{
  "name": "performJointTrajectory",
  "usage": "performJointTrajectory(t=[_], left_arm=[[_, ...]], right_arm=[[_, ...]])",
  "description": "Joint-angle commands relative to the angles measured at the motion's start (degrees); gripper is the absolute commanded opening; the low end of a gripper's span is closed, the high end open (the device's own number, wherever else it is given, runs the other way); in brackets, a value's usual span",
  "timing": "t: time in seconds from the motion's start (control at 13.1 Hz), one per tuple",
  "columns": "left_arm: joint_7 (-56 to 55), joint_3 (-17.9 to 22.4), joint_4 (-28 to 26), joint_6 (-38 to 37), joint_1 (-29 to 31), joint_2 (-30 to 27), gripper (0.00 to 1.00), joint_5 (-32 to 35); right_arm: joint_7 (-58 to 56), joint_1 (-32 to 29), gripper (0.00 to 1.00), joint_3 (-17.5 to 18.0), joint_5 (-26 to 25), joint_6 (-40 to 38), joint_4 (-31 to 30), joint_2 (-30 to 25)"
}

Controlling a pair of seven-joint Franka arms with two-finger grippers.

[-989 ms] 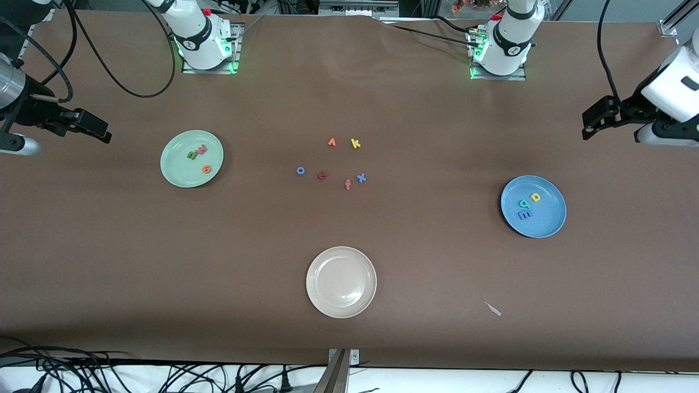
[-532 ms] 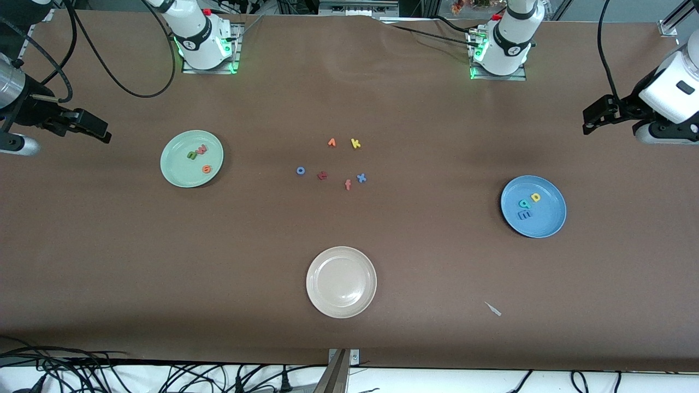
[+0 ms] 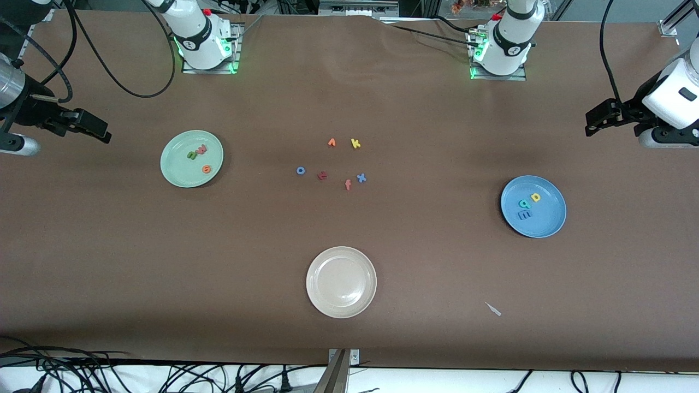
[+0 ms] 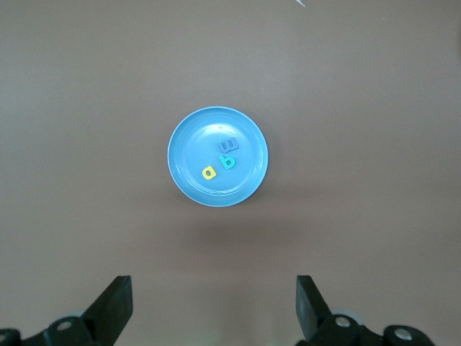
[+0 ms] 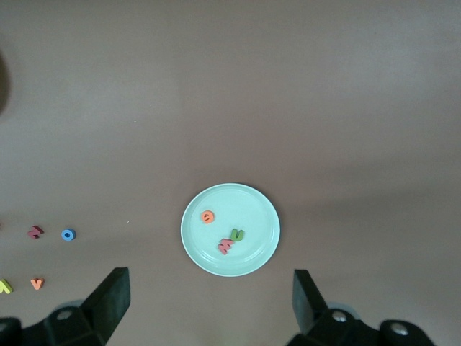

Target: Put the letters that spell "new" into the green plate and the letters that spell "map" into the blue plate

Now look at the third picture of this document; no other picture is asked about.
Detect green plate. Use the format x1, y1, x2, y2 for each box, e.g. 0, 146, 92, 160
160, 130, 224, 188

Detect blue plate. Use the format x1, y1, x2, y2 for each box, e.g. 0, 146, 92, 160
500, 175, 567, 239

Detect orange dried flowers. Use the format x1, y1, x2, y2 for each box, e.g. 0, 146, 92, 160
451, 0, 492, 15

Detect grey metal background equipment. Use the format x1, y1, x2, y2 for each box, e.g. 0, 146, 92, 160
318, 0, 399, 17

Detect beige plate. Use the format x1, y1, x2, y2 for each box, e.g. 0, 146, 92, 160
306, 246, 377, 319

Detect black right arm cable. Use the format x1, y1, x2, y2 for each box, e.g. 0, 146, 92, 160
0, 0, 176, 103

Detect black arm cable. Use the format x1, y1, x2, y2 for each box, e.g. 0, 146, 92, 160
599, 0, 623, 105
0, 0, 176, 103

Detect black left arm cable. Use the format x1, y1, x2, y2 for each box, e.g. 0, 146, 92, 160
599, 0, 623, 105

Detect aluminium frame profile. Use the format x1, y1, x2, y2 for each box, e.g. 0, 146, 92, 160
658, 0, 699, 38
16, 0, 55, 61

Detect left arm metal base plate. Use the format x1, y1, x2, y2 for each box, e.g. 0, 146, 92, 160
469, 27, 528, 81

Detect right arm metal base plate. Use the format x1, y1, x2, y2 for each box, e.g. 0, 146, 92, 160
182, 22, 242, 75

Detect black cable on tabletop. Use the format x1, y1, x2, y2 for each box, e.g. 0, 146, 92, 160
377, 15, 487, 50

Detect black floor cable bundle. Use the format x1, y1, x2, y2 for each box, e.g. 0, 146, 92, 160
0, 334, 328, 393

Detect metal table edge bracket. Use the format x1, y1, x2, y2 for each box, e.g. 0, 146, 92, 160
314, 348, 360, 393

